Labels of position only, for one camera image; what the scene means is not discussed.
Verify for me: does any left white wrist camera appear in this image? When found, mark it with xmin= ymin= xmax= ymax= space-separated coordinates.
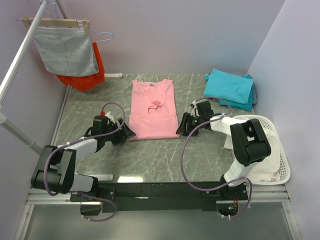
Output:
xmin=100 ymin=110 xmax=116 ymax=124

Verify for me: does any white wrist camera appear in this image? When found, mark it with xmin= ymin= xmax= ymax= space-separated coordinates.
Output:
xmin=190 ymin=100 xmax=200 ymax=117
xmin=100 ymin=110 xmax=116 ymax=124

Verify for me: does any wooden clip hanger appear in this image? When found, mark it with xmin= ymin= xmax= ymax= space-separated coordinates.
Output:
xmin=16 ymin=16 xmax=91 ymax=36

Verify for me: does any metal clothes rack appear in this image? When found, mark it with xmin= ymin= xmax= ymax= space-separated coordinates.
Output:
xmin=0 ymin=0 xmax=123 ymax=186

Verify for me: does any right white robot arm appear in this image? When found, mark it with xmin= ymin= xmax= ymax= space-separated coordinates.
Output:
xmin=176 ymin=99 xmax=272 ymax=200

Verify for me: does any black base beam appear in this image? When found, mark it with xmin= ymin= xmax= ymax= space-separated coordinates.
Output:
xmin=69 ymin=181 xmax=247 ymax=217

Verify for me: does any blue wire hanger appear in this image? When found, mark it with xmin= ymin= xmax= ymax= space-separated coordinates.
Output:
xmin=31 ymin=0 xmax=115 ymax=51

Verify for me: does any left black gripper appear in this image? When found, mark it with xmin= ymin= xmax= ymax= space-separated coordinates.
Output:
xmin=103 ymin=118 xmax=136 ymax=146

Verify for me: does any grey hanging cloth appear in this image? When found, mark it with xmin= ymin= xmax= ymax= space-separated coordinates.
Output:
xmin=33 ymin=27 xmax=99 ymax=77

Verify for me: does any white garment in basket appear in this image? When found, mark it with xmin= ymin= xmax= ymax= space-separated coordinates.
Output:
xmin=223 ymin=117 xmax=282 ymax=183

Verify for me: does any orange hanging garment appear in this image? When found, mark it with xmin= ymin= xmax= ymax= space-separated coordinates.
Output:
xmin=57 ymin=42 xmax=105 ymax=92

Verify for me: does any white laundry basket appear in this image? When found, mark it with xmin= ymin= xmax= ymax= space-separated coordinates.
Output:
xmin=231 ymin=115 xmax=292 ymax=186

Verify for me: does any folded teal t shirt stack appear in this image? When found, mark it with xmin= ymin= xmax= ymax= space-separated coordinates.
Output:
xmin=203 ymin=69 xmax=258 ymax=111

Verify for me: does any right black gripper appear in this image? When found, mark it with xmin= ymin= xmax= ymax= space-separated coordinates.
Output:
xmin=175 ymin=112 xmax=203 ymax=137

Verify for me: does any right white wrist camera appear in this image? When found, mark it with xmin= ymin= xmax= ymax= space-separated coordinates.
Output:
xmin=190 ymin=100 xmax=200 ymax=117

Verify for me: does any pink t shirt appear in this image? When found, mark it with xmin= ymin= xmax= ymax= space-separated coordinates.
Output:
xmin=129 ymin=79 xmax=180 ymax=141

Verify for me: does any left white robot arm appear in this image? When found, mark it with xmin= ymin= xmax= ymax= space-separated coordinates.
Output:
xmin=31 ymin=115 xmax=136 ymax=201

